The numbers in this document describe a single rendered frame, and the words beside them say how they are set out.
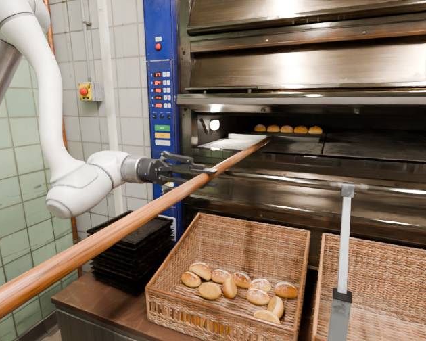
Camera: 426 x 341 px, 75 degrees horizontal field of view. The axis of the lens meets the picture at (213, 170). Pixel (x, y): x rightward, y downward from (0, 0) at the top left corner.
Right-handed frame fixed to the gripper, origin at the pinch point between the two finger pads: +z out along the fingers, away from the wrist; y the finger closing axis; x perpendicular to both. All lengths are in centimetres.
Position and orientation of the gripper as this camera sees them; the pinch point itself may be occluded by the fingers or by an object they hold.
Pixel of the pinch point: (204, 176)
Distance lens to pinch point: 79.2
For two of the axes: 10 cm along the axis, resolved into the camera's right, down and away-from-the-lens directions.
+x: -3.8, 2.2, -9.0
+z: 9.2, 0.9, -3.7
